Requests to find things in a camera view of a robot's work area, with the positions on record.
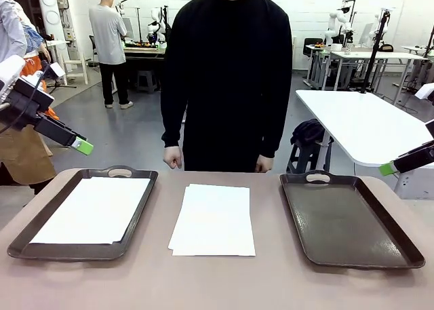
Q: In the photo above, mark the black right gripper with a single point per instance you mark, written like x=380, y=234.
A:
x=430, y=128

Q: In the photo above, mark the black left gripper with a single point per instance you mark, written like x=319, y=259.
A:
x=23, y=106

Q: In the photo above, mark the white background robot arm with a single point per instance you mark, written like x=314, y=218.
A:
x=154, y=18
x=335, y=18
x=374, y=33

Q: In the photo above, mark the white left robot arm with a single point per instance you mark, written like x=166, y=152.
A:
x=10, y=69

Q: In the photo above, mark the person's left forearm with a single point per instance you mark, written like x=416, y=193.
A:
x=271, y=137

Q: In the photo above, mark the person's right forearm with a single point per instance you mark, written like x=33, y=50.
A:
x=171, y=130

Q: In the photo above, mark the person's right hand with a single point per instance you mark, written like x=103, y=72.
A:
x=173, y=157

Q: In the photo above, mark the person's left hand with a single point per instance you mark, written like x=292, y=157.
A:
x=264, y=164

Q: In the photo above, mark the bystander with brown apron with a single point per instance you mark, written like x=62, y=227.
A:
x=20, y=154

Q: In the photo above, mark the white table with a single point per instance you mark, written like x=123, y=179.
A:
x=356, y=127

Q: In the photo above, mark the white wooden step stool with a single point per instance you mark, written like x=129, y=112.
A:
x=75, y=63

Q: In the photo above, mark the brown plastic serving tray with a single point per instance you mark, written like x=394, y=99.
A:
x=349, y=222
x=142, y=194

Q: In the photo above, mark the grey plastic stool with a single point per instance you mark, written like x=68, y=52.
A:
x=147, y=76

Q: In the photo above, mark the bystander in grey t-shirt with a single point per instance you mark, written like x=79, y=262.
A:
x=106, y=35

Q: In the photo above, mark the black pole stand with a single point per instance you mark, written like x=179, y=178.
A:
x=374, y=57

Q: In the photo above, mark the black cloth bundle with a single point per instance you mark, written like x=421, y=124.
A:
x=308, y=130

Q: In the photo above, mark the dark workbench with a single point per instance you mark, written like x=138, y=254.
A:
x=146, y=50

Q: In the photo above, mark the tall white air unit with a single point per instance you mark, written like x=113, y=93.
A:
x=51, y=4

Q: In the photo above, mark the white cylinder container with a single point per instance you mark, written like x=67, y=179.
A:
x=335, y=47

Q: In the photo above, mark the black office chair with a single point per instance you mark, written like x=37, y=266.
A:
x=312, y=43

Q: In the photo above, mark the person in black sweater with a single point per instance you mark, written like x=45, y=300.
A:
x=227, y=69

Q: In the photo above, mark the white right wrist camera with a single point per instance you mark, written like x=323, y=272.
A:
x=426, y=92

